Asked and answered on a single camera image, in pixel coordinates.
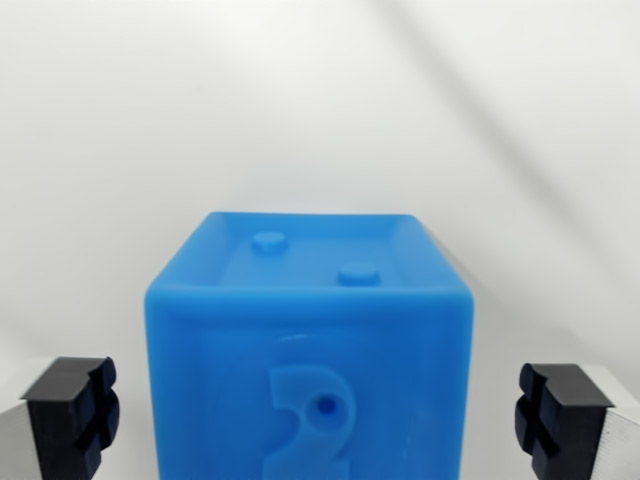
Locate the black silver gripper left finger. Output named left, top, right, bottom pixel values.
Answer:
left=0, top=355, right=122, bottom=480

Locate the blue cube with number two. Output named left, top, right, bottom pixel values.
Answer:
left=144, top=210, right=474, bottom=480

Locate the black silver gripper right finger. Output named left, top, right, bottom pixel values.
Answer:
left=514, top=362, right=640, bottom=480

